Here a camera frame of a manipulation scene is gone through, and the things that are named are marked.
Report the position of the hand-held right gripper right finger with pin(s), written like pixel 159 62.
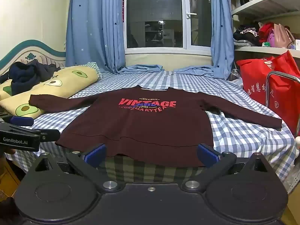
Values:
pixel 207 155

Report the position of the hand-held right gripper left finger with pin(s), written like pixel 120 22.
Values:
pixel 95 155

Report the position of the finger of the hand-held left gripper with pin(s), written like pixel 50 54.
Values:
pixel 49 135
pixel 22 121

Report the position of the maroon printed sweater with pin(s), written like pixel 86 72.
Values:
pixel 140 131

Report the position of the pile of dark clothes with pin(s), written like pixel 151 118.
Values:
pixel 245 36

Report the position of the dark navy garment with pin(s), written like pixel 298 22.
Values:
pixel 25 75

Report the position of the yellow avocado print pillow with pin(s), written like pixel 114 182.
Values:
pixel 58 82

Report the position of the white teal headboard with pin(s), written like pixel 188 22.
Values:
pixel 35 54

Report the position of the green checked pillow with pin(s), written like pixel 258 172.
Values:
pixel 93 66

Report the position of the blue checked bed sheet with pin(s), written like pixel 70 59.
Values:
pixel 164 80

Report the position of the red shopping bag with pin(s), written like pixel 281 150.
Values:
pixel 257 82

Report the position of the blue star curtain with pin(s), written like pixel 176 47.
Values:
pixel 93 28
pixel 221 28

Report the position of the red cloth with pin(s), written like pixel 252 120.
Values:
pixel 266 31

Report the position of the pink handbag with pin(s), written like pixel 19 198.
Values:
pixel 281 36

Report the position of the white framed window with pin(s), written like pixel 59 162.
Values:
pixel 159 16

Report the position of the white shelf unit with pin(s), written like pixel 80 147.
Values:
pixel 264 4

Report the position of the metal chair frame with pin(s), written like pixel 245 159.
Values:
pixel 271 79

